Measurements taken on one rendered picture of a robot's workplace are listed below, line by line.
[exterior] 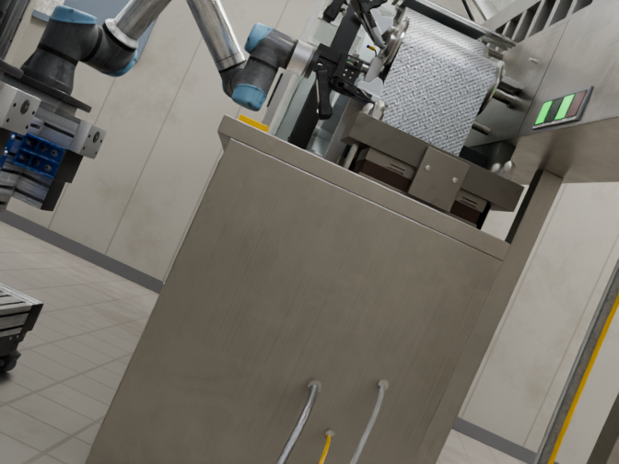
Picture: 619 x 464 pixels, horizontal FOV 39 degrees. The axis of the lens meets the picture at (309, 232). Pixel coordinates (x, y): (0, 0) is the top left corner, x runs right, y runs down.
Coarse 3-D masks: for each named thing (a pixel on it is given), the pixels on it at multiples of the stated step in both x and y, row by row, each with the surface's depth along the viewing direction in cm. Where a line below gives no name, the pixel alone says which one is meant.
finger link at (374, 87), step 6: (378, 78) 206; (360, 84) 205; (366, 84) 205; (372, 84) 206; (378, 84) 206; (366, 90) 205; (372, 90) 206; (378, 90) 206; (372, 96) 205; (378, 96) 206; (372, 102) 206; (384, 102) 206
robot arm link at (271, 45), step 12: (252, 36) 201; (264, 36) 201; (276, 36) 202; (288, 36) 204; (252, 48) 202; (264, 48) 202; (276, 48) 202; (288, 48) 202; (264, 60) 202; (276, 60) 203; (288, 60) 203
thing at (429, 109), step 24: (408, 72) 208; (384, 96) 208; (408, 96) 208; (432, 96) 209; (456, 96) 209; (384, 120) 208; (408, 120) 209; (432, 120) 209; (456, 120) 209; (432, 144) 209; (456, 144) 210
